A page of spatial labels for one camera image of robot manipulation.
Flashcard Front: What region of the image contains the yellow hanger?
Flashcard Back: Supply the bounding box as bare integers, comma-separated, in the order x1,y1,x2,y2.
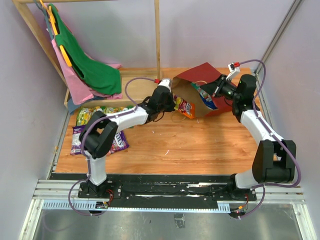
38,0,73,68

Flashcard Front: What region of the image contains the green Fox's candy bag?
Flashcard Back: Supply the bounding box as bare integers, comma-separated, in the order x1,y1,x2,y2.
75,106,105,126
103,105,134,115

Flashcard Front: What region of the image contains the pink shirt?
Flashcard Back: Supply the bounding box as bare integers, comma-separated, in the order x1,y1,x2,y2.
51,39,123,105

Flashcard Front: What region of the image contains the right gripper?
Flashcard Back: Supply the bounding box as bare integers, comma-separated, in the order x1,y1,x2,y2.
200,74,241,102

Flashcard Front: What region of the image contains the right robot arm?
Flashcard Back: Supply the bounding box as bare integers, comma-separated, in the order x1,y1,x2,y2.
200,74,298,200

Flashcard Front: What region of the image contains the green shirt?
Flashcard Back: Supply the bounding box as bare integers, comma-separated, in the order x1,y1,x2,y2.
48,3,122,95

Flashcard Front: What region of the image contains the purple Fox's candy bag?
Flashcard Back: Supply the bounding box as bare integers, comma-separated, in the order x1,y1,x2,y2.
110,131,130,154

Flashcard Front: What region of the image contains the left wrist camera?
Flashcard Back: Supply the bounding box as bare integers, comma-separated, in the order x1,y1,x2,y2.
154,78,172,91

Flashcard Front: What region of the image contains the blue grey cloth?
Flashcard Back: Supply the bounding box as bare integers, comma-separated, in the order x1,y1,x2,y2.
67,98,84,115

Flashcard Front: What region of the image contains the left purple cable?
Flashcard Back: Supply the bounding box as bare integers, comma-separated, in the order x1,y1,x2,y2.
67,76,160,217

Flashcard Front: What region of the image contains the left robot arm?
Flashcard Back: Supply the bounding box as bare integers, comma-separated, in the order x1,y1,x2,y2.
79,85,175,198

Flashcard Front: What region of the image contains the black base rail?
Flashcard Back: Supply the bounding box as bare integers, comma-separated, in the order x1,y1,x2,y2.
78,174,257,211

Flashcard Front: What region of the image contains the red brown paper bag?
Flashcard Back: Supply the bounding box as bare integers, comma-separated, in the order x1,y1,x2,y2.
171,62,232,119

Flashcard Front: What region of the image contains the orange Fox's candy bag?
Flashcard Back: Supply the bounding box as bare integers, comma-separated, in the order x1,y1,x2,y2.
173,94,196,119

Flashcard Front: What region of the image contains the blue snack pack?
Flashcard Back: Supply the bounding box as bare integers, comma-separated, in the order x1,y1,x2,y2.
191,82,218,110

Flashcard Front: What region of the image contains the purple snack bag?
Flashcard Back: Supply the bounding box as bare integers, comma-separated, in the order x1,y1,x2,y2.
70,125,86,156

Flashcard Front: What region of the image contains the aluminium frame post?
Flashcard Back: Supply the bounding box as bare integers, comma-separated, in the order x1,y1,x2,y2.
261,0,304,64

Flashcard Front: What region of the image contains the grey hanger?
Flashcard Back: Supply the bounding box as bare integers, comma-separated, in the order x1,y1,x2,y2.
33,0,59,40

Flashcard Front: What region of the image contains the wooden clothes rack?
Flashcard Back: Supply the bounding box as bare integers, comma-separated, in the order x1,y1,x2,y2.
13,0,162,108

